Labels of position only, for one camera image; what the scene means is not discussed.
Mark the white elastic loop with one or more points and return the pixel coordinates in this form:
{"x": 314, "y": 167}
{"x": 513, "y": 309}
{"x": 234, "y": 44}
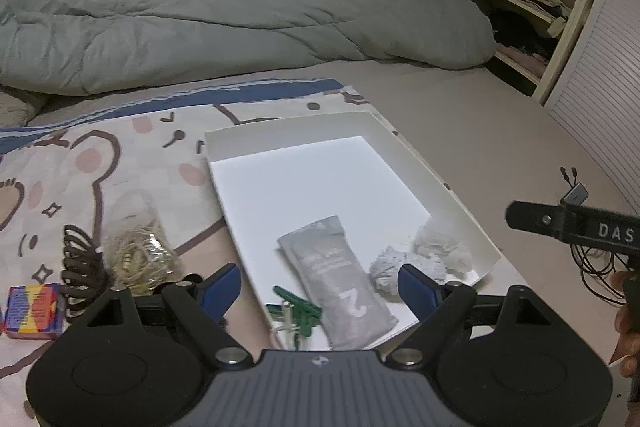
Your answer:
{"x": 286, "y": 329}

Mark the red colourful card box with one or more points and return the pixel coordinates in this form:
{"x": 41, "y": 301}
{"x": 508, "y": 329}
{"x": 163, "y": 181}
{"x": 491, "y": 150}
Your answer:
{"x": 32, "y": 309}

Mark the dark clothes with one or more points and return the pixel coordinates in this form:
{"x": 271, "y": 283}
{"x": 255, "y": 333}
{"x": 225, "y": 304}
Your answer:
{"x": 520, "y": 29}

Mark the green plastic clip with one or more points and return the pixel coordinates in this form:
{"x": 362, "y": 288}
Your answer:
{"x": 300, "y": 312}

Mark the brown hair claw clip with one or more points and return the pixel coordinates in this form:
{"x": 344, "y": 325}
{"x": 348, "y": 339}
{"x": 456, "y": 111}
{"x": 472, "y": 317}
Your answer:
{"x": 82, "y": 274}

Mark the white mesh puff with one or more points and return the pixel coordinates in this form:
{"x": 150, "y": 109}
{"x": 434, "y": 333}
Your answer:
{"x": 442, "y": 247}

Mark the clear bag of rubber bands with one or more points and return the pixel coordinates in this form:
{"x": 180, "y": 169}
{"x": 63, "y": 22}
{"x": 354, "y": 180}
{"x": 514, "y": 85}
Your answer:
{"x": 140, "y": 252}

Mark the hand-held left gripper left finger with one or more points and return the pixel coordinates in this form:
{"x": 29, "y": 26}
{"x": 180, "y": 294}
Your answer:
{"x": 225, "y": 289}

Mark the grey duvet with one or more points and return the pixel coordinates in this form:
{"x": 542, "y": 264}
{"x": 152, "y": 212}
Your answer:
{"x": 225, "y": 22}

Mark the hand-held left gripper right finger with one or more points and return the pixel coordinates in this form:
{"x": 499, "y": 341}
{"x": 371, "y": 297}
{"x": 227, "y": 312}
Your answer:
{"x": 415, "y": 287}

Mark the white cardboard box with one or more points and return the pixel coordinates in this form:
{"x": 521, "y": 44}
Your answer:
{"x": 325, "y": 177}

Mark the printed bear blanket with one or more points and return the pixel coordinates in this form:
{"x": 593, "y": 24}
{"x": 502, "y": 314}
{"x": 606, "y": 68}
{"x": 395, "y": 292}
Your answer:
{"x": 100, "y": 147}

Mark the grey foil packet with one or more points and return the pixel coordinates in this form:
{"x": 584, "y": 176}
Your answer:
{"x": 335, "y": 272}

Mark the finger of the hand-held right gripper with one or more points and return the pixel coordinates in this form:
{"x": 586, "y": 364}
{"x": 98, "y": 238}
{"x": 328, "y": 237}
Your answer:
{"x": 537, "y": 218}

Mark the person's right hand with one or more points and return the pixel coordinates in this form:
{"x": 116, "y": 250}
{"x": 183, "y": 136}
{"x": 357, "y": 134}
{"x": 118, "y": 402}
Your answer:
{"x": 631, "y": 354}

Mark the cream closet shelf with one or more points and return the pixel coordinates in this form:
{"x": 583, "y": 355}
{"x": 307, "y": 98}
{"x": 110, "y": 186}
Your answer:
{"x": 575, "y": 7}

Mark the white louvered closet door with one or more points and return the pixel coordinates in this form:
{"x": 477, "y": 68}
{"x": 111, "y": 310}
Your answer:
{"x": 610, "y": 82}

